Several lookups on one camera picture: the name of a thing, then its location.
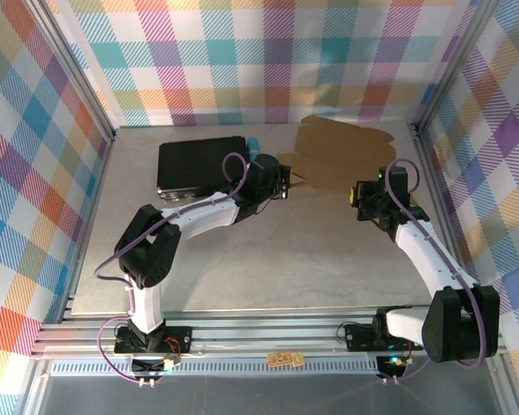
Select brown cardboard paper box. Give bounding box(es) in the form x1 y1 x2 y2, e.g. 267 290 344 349
276 115 397 194

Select black case with metal latches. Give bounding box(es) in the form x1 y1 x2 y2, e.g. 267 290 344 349
155 136 248 202

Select black controller board with LED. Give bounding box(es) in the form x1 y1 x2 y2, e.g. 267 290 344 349
131 352 183 376
375 353 410 377

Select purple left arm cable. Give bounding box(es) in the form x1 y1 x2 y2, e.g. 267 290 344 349
93 153 250 316

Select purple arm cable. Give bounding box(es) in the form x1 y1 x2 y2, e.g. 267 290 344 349
384 157 490 368
93 153 250 316

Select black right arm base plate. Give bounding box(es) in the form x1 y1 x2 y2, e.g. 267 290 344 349
343 320 425 352

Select black base power cable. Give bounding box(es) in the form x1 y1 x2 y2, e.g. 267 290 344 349
336 320 375 343

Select aluminium corner post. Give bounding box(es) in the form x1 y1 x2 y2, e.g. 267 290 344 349
28 0 118 142
413 0 497 133

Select aluminium base frame rails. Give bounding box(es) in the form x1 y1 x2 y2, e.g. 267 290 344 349
33 304 509 361

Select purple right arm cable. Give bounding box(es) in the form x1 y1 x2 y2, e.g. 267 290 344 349
384 157 490 368

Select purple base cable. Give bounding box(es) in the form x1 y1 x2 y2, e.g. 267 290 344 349
382 358 430 386
95 317 157 386

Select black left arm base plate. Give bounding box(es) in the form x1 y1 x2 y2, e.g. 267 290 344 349
113 324 194 354

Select slotted grey cable duct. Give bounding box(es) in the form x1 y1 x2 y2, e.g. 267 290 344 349
47 361 384 378

